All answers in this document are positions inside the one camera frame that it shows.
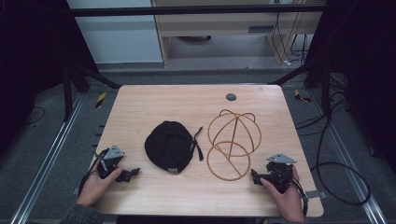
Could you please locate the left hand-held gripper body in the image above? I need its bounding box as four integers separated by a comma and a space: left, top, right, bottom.
97, 144, 126, 180

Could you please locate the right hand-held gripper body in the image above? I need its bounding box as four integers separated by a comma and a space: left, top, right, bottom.
265, 153, 298, 194

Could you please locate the person's right hand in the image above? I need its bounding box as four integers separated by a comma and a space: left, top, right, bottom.
259, 173, 306, 224

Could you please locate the person's left hand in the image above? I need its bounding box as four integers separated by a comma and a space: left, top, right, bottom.
76, 161, 123, 207

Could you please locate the black cap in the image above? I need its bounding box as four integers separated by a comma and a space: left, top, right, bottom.
144, 119, 205, 175

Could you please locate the yellow black striped tape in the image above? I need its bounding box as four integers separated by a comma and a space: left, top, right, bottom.
293, 89, 313, 104
94, 91, 107, 109

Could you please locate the black metal stand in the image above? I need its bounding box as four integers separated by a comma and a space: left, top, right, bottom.
268, 60, 332, 118
61, 57, 121, 123

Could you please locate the white cabinet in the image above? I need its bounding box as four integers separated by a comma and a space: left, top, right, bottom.
65, 0, 164, 64

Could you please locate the light wooden desk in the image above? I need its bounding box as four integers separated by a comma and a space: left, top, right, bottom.
150, 0, 328, 68

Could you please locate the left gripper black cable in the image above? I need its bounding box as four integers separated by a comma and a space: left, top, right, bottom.
77, 147, 110, 198

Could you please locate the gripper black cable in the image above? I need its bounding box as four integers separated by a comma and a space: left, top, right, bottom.
279, 176, 310, 217
77, 147, 110, 198

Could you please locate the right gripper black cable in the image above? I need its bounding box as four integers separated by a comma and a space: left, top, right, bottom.
279, 176, 310, 217

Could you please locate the long black floor cable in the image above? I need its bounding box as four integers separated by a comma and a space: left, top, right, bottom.
293, 108, 372, 207

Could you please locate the grey metal table bracket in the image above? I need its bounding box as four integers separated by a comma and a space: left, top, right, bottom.
304, 189, 329, 201

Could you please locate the brown wire hat rack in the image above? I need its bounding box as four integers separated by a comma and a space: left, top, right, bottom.
205, 108, 262, 182

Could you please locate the aluminium floor rail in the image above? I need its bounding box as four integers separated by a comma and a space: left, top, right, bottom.
307, 88, 389, 224
9, 92, 86, 224

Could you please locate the bundle of hanging cables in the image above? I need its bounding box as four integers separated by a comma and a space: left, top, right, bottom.
271, 11, 310, 67

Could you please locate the black horizontal frame bar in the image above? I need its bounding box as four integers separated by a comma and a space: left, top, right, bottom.
68, 4, 329, 18

